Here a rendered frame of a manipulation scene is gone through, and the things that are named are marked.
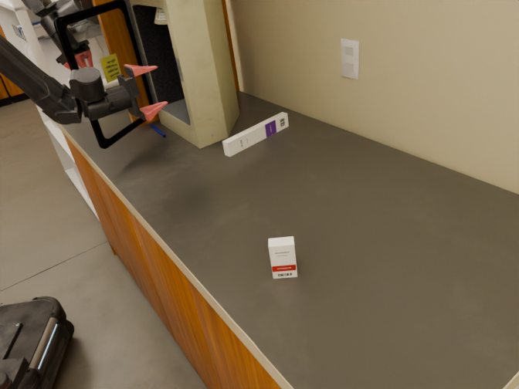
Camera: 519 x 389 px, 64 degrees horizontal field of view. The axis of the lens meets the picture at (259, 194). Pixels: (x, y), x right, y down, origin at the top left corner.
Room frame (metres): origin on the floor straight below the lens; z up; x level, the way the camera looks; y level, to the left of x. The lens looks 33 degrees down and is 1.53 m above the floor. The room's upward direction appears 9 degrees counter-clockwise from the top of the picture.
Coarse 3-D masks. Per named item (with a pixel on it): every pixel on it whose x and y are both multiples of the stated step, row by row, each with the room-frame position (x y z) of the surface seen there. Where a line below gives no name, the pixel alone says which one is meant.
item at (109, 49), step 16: (96, 16) 1.37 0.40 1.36; (112, 16) 1.43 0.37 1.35; (80, 32) 1.30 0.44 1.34; (96, 32) 1.35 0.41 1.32; (112, 32) 1.42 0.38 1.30; (128, 32) 1.48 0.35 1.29; (64, 48) 1.23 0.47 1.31; (80, 48) 1.28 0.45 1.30; (96, 48) 1.34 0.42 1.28; (112, 48) 1.40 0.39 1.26; (128, 48) 1.46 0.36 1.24; (80, 64) 1.27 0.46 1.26; (96, 64) 1.32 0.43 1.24; (112, 64) 1.38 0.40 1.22; (128, 64) 1.44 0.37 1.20; (112, 80) 1.36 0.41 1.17; (144, 96) 1.47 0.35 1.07; (128, 112) 1.38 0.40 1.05; (112, 128) 1.30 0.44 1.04
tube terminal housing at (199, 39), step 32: (160, 0) 1.28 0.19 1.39; (192, 0) 1.29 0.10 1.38; (192, 32) 1.28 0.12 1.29; (224, 32) 1.47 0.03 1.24; (192, 64) 1.27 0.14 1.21; (224, 64) 1.40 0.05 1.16; (192, 96) 1.25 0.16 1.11; (224, 96) 1.34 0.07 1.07; (192, 128) 1.27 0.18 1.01; (224, 128) 1.30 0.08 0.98
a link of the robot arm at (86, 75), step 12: (72, 72) 0.99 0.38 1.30; (84, 72) 0.99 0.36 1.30; (96, 72) 0.99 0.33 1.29; (72, 84) 0.97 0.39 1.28; (84, 84) 0.96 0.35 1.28; (96, 84) 0.97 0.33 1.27; (72, 96) 0.98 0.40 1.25; (84, 96) 0.97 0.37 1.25; (96, 96) 0.98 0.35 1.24; (60, 120) 0.98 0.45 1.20; (72, 120) 0.98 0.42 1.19
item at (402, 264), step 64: (64, 128) 1.63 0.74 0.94; (320, 128) 1.27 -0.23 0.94; (128, 192) 1.03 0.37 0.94; (192, 192) 0.98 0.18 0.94; (256, 192) 0.93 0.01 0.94; (320, 192) 0.88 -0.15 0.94; (384, 192) 0.84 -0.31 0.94; (448, 192) 0.80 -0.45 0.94; (512, 192) 0.76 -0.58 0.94; (192, 256) 0.71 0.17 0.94; (256, 256) 0.68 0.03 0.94; (320, 256) 0.65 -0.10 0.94; (384, 256) 0.62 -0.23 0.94; (448, 256) 0.59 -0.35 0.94; (512, 256) 0.57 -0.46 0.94; (256, 320) 0.51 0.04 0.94; (320, 320) 0.48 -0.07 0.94; (384, 320) 0.46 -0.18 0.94; (448, 320) 0.45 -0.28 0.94; (512, 320) 0.43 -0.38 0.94; (320, 384) 0.37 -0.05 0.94; (384, 384) 0.35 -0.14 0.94; (448, 384) 0.34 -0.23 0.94; (512, 384) 0.33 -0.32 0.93
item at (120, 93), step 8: (120, 80) 1.06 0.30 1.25; (120, 88) 1.05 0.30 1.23; (128, 88) 1.03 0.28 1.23; (112, 96) 1.02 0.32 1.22; (120, 96) 1.03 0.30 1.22; (128, 96) 1.03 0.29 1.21; (120, 104) 1.02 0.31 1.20; (128, 104) 1.03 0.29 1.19; (136, 104) 1.04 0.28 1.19; (112, 112) 1.01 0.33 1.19; (136, 112) 1.03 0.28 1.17
